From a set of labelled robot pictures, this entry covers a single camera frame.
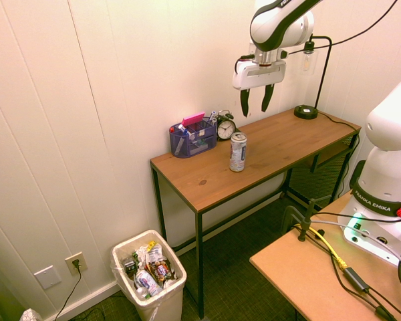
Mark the black desk lamp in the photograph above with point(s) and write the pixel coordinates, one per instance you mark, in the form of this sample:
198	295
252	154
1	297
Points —
306	112

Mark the brown snack wrapper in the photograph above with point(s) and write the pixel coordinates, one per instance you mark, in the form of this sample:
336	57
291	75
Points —
158	270

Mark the white printed drink can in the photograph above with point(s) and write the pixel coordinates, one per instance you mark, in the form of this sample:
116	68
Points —
238	154

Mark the patterned tissue box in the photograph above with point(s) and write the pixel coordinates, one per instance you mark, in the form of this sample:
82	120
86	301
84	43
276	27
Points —
30	315

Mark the white trash bag liner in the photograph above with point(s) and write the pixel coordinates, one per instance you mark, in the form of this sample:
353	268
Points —
116	272

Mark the pink sticky note pad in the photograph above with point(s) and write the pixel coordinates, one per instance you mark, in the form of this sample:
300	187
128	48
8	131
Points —
193	119

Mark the black twin-bell alarm clock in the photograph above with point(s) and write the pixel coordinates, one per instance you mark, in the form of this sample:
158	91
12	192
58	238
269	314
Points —
226	128

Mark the wooden table with black frame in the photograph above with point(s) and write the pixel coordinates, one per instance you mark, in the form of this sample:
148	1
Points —
254	157

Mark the white plastic bottle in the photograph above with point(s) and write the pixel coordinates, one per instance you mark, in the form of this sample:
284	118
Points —
147	282

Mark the blue mesh desk organizer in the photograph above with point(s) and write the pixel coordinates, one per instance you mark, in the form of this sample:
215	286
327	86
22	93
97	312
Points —
194	143

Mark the blank white wall plate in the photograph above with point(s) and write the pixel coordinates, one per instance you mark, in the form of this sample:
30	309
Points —
47	277

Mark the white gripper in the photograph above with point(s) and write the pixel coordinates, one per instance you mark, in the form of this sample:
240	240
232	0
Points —
259	75

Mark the black metal clamp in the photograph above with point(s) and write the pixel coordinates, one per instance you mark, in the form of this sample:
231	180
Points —
289	217

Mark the beige wall power outlet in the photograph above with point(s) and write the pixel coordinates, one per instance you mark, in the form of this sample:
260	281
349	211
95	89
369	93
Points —
76	263

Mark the beige plastic trash bin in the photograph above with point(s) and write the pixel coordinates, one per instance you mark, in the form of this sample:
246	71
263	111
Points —
168	306

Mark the blue capped marker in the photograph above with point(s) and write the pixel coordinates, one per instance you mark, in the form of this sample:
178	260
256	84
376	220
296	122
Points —
214	115

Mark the white crumpled wrapper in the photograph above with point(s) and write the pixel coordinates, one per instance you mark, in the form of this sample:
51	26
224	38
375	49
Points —
152	252

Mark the light wooden robot mounting board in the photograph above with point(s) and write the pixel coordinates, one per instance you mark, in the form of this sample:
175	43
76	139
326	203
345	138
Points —
297	277

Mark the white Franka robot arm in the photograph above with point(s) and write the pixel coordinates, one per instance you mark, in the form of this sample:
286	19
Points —
387	133

